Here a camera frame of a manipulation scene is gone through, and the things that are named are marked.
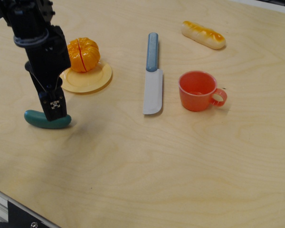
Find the orange toy tangerine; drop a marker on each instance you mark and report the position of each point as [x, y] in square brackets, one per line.
[84, 54]

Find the green toy cucumber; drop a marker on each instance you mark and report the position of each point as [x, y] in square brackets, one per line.
[38, 119]

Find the yellow plastic plate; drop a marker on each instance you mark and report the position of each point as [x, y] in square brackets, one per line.
[87, 82]

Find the toy bread loaf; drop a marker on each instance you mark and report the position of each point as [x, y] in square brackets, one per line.
[203, 35]

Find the toy knife blue handle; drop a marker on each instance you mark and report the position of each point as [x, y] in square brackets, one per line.
[153, 89]

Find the orange plastic cup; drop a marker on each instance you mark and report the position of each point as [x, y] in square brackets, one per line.
[198, 90]

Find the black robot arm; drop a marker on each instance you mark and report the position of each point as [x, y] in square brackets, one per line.
[27, 18]

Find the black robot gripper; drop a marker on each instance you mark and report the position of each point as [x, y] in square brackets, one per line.
[47, 58]

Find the black corner bracket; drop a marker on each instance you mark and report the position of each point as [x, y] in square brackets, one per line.
[20, 216]

